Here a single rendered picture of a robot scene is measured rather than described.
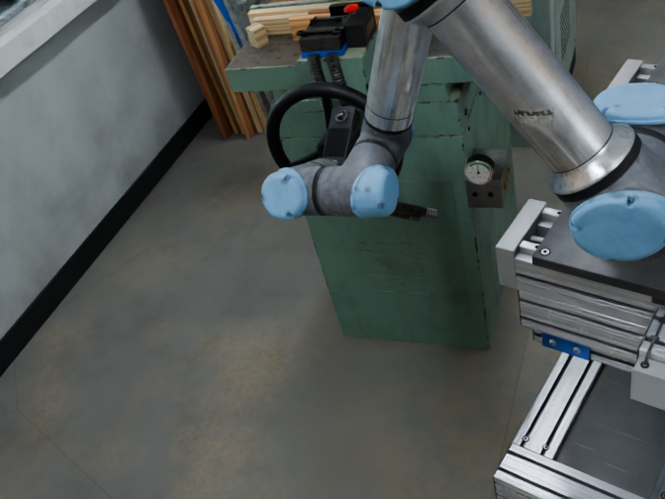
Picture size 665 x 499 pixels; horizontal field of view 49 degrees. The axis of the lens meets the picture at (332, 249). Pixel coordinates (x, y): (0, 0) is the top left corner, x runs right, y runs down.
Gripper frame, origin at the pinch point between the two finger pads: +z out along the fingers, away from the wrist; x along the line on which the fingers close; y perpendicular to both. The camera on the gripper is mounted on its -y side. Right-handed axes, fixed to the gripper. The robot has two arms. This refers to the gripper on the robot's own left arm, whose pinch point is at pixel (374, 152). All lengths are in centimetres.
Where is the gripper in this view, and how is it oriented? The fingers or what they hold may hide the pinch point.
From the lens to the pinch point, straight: 138.3
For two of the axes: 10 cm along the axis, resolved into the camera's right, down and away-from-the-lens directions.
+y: 0.6, 9.7, 2.4
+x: 8.9, 0.5, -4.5
